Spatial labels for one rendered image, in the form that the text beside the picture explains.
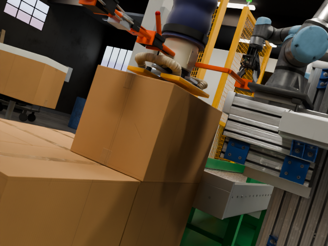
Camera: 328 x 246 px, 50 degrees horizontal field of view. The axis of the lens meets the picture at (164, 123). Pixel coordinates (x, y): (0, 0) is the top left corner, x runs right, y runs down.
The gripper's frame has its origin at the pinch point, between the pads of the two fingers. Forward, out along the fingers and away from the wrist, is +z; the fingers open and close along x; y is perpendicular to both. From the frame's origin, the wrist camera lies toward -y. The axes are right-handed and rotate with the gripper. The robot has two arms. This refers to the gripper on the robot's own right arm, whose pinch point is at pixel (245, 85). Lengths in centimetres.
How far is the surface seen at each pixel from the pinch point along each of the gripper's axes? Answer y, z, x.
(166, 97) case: 59, 22, -8
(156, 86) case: 59, 19, -14
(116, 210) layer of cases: 69, 67, -7
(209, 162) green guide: -112, 51, -51
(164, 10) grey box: -74, -63, -117
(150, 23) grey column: -75, -51, -128
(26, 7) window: -520, -194, -956
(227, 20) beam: -592, -256, -305
